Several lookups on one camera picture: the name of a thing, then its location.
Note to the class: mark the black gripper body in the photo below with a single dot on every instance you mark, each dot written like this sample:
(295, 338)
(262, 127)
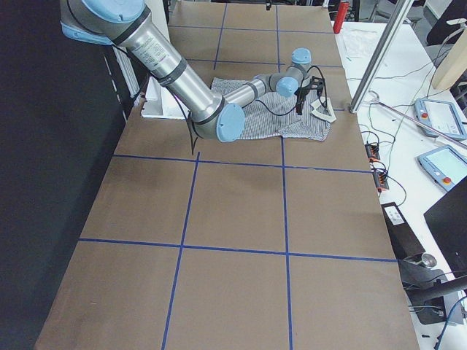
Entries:
(301, 95)

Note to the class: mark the navy white striped polo shirt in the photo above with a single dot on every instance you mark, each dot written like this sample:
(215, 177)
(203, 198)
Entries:
(274, 115)

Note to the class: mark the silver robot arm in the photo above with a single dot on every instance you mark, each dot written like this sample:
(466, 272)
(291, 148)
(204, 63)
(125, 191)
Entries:
(129, 24)

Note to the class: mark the red cylinder bottle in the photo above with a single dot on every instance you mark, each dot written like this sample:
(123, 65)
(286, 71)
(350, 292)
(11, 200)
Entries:
(340, 16)

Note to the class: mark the orange black connector strip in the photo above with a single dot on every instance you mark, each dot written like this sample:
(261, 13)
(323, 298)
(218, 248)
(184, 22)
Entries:
(378, 168)

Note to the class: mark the upper teach pendant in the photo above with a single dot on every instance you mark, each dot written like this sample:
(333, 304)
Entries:
(441, 116)

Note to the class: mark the teach pendant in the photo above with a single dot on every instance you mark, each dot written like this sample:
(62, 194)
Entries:
(441, 116)
(445, 165)

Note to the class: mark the lower teach pendant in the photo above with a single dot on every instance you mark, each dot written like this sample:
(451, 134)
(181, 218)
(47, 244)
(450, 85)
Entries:
(445, 165)

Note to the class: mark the black box with label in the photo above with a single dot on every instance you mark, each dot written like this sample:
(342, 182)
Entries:
(403, 240)

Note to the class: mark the black monitor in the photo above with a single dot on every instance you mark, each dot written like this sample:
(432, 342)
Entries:
(446, 220)

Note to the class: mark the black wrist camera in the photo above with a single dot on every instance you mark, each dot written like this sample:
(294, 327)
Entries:
(317, 83)

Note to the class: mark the aluminium frame post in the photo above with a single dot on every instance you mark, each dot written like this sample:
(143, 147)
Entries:
(396, 20)

